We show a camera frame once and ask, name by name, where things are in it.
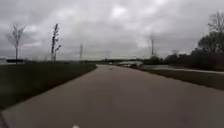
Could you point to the narrow dark tree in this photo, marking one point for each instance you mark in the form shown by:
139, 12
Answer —
54, 43

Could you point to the grass strip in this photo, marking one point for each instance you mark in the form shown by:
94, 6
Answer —
196, 78

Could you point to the row of trees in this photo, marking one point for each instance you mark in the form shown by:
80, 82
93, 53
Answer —
206, 56

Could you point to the grey concrete path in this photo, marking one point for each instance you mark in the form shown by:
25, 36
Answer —
116, 100

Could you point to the tall pylon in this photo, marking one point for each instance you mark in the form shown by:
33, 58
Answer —
81, 52
152, 48

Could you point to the grey road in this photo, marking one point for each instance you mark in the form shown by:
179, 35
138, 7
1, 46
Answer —
186, 69

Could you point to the dark grass field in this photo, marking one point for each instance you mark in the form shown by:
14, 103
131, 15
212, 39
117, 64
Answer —
33, 80

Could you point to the bare forked tree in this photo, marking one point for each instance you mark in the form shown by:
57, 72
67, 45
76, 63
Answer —
15, 41

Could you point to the white building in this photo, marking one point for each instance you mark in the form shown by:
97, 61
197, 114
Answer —
2, 61
131, 63

